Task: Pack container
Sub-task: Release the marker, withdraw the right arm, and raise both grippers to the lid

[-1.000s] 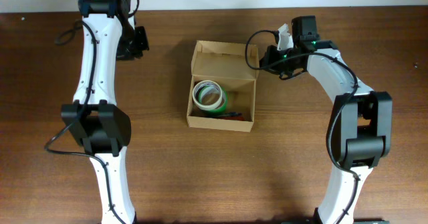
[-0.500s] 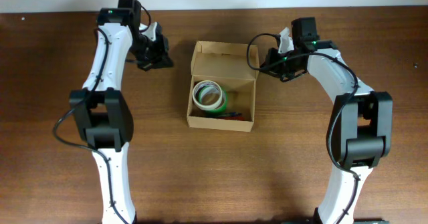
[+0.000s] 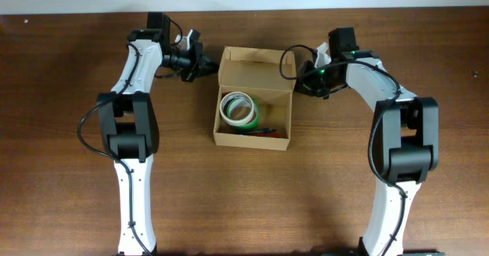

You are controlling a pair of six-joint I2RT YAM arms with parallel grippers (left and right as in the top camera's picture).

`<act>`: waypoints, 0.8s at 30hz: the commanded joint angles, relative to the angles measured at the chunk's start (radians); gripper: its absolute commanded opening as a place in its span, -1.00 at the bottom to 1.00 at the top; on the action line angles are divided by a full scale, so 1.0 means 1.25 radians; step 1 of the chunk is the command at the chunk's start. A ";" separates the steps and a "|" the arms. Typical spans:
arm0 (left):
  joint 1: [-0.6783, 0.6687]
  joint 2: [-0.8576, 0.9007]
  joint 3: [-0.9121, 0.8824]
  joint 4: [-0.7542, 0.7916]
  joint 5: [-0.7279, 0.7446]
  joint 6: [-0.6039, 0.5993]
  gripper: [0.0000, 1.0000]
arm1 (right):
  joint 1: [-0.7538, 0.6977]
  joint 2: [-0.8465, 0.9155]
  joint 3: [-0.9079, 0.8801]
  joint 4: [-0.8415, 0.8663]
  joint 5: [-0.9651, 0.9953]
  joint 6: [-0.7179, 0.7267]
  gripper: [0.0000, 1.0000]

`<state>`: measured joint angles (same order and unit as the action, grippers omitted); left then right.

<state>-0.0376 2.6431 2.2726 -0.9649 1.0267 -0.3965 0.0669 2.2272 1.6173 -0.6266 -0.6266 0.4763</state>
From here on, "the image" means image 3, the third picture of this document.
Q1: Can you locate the brown cardboard box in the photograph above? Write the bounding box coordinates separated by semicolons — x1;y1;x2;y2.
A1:
213;47;296;151

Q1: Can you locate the orange utility knife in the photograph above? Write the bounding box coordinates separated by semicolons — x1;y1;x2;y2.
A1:
252;131;281;138

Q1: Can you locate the white masking tape roll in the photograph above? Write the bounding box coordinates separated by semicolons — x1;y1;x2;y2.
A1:
219;92;256;127

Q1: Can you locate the black marker pen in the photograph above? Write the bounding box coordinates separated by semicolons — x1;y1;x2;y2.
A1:
244;128;277;134

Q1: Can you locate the green tape roll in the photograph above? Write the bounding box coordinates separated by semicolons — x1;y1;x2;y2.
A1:
225;97;260;131

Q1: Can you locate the blue pen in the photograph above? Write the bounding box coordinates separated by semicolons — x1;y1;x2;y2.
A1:
238;128;270;135

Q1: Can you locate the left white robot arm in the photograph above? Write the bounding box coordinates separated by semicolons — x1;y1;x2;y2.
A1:
96;12;219;255

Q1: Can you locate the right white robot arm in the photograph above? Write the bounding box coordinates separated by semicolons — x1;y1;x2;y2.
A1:
294;27;439;256

